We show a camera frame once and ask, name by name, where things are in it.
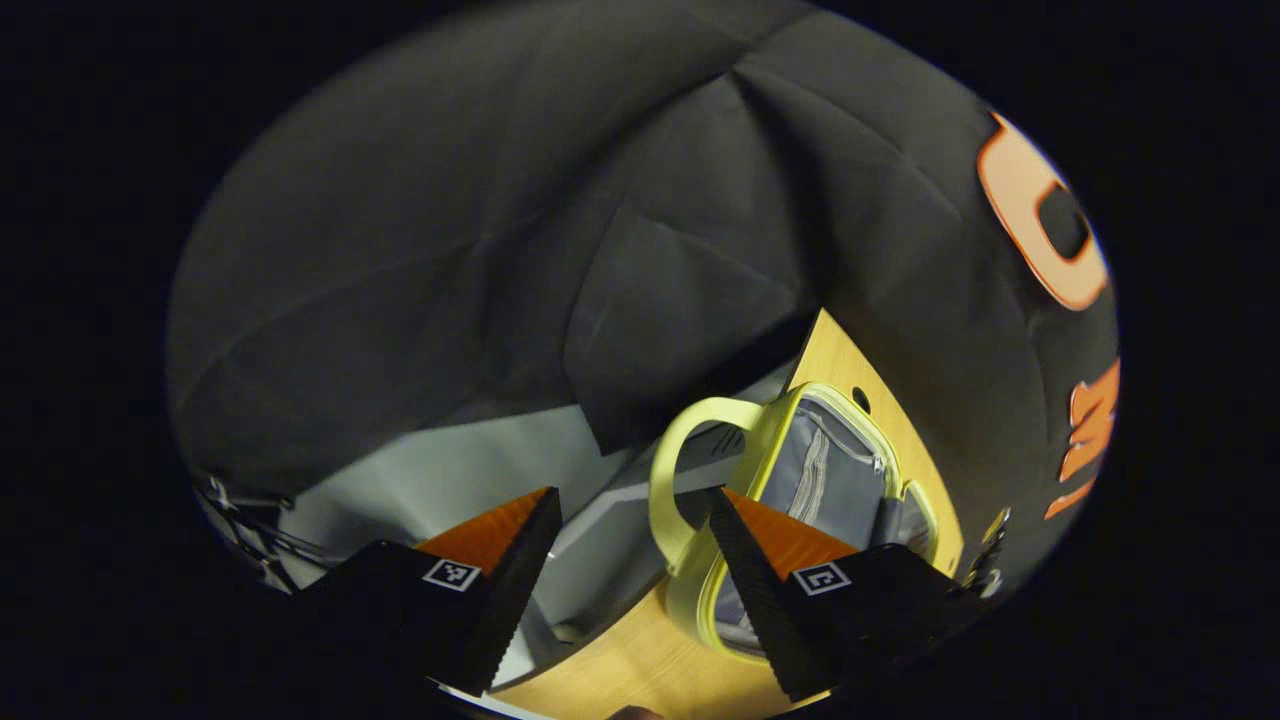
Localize black backdrop cloth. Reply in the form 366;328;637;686
165;0;1121;601

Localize dark tangled cables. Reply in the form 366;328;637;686
192;468;341;596

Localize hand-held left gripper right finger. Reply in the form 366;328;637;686
708;487;1001;703

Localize cream yellow suitcase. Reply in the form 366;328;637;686
648;382;943;666

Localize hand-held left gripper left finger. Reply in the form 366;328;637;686
290;487;563;698

